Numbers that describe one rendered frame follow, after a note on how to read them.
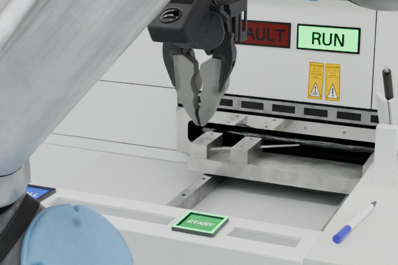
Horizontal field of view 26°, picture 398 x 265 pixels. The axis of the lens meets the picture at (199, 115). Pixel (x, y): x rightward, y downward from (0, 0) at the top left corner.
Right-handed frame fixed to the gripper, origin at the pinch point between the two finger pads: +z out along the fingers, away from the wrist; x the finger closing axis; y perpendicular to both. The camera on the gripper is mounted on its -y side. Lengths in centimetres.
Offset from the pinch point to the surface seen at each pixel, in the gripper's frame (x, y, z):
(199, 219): 0.6, 1.7, 14.2
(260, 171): 8, 47, 23
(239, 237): -5.5, 0.3, 15.1
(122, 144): 42, 59, 26
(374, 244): -21.6, 3.0, 14.2
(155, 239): 4.1, -3.9, 15.3
